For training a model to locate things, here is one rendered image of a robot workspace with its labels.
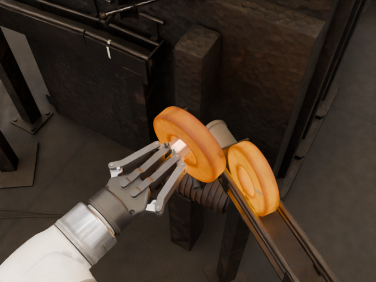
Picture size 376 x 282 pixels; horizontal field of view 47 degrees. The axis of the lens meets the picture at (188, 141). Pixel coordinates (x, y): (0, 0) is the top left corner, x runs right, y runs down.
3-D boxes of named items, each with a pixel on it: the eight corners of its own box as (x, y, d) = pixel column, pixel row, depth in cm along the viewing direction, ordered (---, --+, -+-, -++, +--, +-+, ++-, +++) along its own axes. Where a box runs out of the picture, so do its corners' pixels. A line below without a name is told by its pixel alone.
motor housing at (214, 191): (179, 211, 161) (176, 128, 116) (232, 240, 155) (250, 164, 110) (161, 240, 155) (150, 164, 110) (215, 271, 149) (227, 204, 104)
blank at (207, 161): (159, 90, 77) (145, 102, 75) (225, 136, 69) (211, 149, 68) (170, 141, 89) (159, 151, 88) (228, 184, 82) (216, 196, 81)
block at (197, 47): (193, 85, 122) (194, 18, 102) (219, 97, 119) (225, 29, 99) (174, 112, 116) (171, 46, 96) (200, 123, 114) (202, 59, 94)
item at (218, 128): (224, 132, 104) (225, 115, 99) (243, 159, 98) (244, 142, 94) (202, 141, 102) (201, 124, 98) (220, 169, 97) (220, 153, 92)
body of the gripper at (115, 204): (89, 211, 75) (129, 176, 78) (122, 244, 71) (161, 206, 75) (79, 193, 68) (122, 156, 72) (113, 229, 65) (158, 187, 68)
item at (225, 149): (245, 166, 101) (248, 137, 93) (246, 168, 101) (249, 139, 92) (216, 178, 99) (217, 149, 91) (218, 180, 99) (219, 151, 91)
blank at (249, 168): (249, 193, 99) (236, 198, 98) (234, 131, 93) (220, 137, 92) (286, 223, 85) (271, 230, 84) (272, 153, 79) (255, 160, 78)
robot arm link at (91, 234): (98, 272, 70) (125, 246, 72) (84, 255, 62) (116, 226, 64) (64, 235, 73) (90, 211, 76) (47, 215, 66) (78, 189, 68)
